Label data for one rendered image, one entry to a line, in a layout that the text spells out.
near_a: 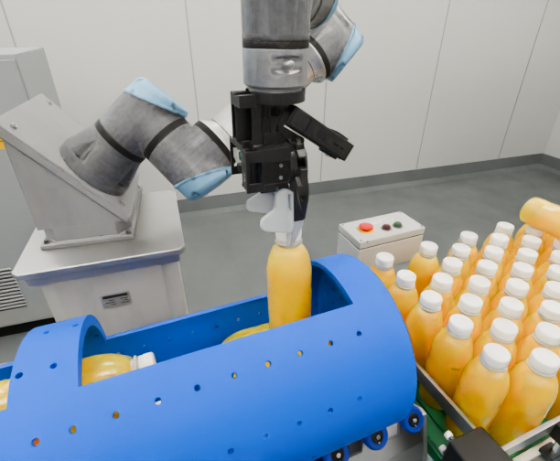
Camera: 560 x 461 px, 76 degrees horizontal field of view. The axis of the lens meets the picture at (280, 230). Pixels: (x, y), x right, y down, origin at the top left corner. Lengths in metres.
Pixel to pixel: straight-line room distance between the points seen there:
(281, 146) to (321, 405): 0.32
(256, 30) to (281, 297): 0.35
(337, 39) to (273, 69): 0.46
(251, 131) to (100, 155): 0.42
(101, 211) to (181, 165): 0.20
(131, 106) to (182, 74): 2.38
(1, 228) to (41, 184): 1.39
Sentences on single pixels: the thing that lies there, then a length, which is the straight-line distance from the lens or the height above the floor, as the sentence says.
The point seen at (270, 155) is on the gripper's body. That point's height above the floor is 1.42.
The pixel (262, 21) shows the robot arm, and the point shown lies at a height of 1.56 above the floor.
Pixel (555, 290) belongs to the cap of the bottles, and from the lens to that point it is 0.89.
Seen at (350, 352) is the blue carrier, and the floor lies 1.19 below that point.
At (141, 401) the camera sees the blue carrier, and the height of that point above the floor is 1.21.
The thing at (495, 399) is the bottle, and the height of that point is 1.03.
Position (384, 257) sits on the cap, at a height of 1.10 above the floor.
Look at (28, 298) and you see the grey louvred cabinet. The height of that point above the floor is 0.25.
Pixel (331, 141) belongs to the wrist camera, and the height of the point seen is 1.42.
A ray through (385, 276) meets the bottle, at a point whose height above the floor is 1.07.
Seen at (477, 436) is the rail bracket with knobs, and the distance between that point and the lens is 0.71.
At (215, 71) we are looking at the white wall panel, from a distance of 3.17.
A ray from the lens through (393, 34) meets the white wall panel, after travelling 3.75.
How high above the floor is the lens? 1.56
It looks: 30 degrees down
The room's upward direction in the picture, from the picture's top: straight up
